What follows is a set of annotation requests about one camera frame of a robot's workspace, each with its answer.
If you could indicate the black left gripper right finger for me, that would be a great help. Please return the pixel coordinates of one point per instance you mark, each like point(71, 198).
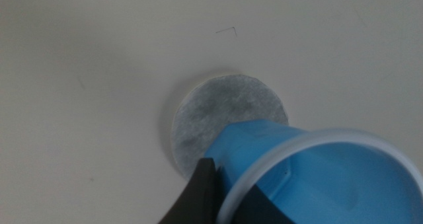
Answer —
point(261, 210)

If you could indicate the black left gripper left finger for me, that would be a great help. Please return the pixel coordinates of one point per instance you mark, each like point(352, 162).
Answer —
point(195, 197)

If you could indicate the blue plastic cup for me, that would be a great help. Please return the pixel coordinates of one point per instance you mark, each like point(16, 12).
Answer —
point(317, 184)

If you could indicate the round grey cup mat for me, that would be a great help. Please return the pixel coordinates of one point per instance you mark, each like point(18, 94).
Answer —
point(218, 111)

